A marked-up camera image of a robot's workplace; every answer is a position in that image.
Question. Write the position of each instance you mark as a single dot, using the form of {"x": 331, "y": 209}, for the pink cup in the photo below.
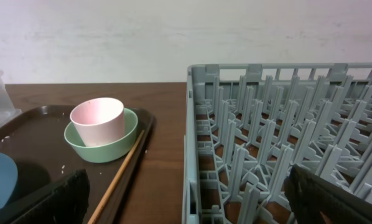
{"x": 99, "y": 121}

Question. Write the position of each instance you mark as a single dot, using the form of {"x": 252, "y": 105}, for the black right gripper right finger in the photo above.
{"x": 312, "y": 198}

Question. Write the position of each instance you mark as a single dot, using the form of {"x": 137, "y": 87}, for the grey dishwasher rack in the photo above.
{"x": 248, "y": 124}

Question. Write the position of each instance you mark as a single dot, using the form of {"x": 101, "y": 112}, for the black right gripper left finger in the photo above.
{"x": 63, "y": 201}

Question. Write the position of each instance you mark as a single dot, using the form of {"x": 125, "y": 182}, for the brown serving tray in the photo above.
{"x": 35, "y": 142}

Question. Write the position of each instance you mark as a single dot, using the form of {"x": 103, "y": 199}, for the green bowl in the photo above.
{"x": 108, "y": 152}

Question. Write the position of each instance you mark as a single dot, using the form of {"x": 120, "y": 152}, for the wooden chopstick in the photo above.
{"x": 104, "y": 200}

